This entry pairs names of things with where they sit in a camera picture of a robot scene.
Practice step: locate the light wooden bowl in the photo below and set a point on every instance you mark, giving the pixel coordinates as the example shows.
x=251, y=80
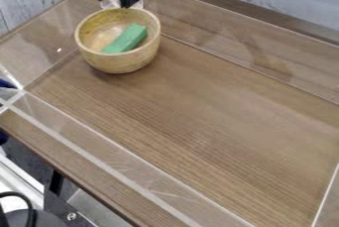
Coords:
x=99, y=29

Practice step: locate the grey metal base plate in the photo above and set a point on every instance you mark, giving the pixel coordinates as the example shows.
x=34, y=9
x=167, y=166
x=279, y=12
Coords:
x=56, y=206

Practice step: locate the black table leg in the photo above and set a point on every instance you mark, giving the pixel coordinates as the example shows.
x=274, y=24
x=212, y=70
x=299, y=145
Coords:
x=56, y=183

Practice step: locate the green rectangular block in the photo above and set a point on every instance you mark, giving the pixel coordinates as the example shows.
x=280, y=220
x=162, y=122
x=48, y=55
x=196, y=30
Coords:
x=127, y=41

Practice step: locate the clear acrylic tray walls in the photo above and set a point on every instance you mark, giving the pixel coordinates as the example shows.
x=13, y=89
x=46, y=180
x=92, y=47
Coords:
x=219, y=137

